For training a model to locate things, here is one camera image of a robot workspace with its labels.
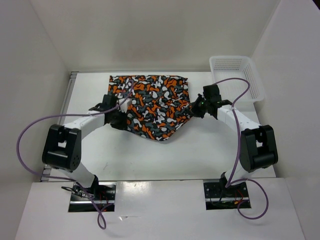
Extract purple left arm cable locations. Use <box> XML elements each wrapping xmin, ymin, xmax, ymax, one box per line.
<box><xmin>16</xmin><ymin>79</ymin><xmax>136</xmax><ymax>230</ymax></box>

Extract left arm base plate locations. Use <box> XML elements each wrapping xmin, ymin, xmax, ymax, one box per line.
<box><xmin>62</xmin><ymin>181</ymin><xmax>117</xmax><ymax>213</ymax></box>

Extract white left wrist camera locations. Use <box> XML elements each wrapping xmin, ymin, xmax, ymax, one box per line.
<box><xmin>118</xmin><ymin>98</ymin><xmax>132</xmax><ymax>113</ymax></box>

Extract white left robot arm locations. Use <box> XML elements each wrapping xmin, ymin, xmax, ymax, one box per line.
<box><xmin>42</xmin><ymin>94</ymin><xmax>127</xmax><ymax>200</ymax></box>

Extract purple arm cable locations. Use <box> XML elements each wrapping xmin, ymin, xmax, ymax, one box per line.
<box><xmin>16</xmin><ymin>79</ymin><xmax>136</xmax><ymax>230</ymax></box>
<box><xmin>216</xmin><ymin>78</ymin><xmax>270</xmax><ymax>220</ymax></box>

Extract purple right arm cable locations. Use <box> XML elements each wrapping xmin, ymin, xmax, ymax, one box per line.
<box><xmin>216</xmin><ymin>78</ymin><xmax>270</xmax><ymax>220</ymax></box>

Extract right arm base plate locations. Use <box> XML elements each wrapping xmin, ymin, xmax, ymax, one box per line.
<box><xmin>203</xmin><ymin>181</ymin><xmax>251</xmax><ymax>211</ymax></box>

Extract orange camouflage shorts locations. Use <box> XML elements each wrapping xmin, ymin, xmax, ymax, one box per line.
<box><xmin>108</xmin><ymin>75</ymin><xmax>192</xmax><ymax>142</ymax></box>

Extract white perforated plastic basket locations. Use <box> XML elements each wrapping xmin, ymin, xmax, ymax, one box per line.
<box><xmin>209</xmin><ymin>55</ymin><xmax>265</xmax><ymax>103</ymax></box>

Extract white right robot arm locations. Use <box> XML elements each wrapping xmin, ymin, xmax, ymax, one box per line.
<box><xmin>191</xmin><ymin>84</ymin><xmax>279</xmax><ymax>197</ymax></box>

